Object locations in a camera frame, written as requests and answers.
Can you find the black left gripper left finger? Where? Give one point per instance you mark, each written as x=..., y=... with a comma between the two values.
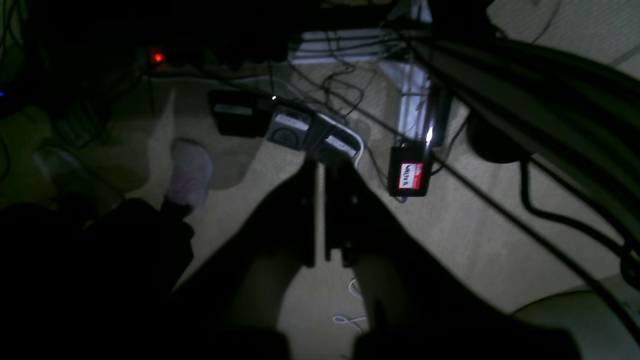
x=229, y=308

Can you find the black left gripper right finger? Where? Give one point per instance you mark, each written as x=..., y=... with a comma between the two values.
x=416, y=308

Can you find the white sneaker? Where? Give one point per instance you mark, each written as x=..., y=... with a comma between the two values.
x=191, y=174

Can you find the black box red label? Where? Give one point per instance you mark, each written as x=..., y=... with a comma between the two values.
x=409, y=171

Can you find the person dark trouser leg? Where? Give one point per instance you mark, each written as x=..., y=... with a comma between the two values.
x=76, y=285

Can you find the black round caster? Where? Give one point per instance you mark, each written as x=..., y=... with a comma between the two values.
x=492, y=144

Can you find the black foot pedal middle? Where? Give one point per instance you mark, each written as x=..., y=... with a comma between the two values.
x=289, y=127

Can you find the black foot pedal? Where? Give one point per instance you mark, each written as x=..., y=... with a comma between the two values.
x=331, y=141
x=245, y=114
x=289, y=127

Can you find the black foot pedal left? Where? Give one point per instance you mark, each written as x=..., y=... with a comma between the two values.
x=245, y=114

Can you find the black foot pedal right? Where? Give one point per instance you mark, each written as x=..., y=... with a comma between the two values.
x=331, y=141

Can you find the red lit power strip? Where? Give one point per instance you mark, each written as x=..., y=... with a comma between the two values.
x=172, y=57

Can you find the aluminium frame leg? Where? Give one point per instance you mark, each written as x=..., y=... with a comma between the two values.
x=424, y=106

